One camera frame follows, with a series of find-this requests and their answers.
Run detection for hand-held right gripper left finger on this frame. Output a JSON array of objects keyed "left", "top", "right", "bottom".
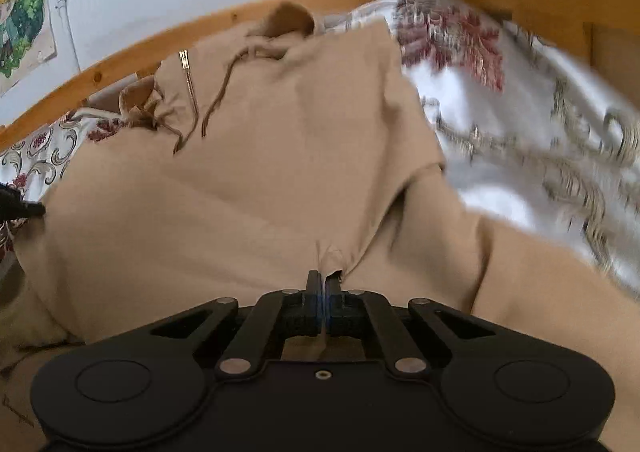
[{"left": 150, "top": 271, "right": 325, "bottom": 379}]

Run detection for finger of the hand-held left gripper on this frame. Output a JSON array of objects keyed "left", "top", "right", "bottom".
[{"left": 0, "top": 184, "right": 46, "bottom": 221}]

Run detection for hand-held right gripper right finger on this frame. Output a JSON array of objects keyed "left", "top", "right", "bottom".
[{"left": 326, "top": 271, "right": 496, "bottom": 379}]

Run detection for beige hoodie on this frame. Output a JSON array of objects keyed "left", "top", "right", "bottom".
[{"left": 0, "top": 1, "right": 640, "bottom": 452}]

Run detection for white floral blanket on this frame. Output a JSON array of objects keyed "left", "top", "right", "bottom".
[{"left": 0, "top": 0, "right": 640, "bottom": 303}]

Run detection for cartoon figure wall poster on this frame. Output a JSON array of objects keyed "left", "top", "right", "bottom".
[{"left": 0, "top": 0, "right": 57, "bottom": 96}]

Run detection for white wall cable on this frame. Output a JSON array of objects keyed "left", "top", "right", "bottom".
[{"left": 54, "top": 0, "right": 82, "bottom": 74}]

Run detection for wooden bed frame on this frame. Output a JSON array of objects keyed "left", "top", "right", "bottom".
[{"left": 0, "top": 0, "right": 640, "bottom": 151}]

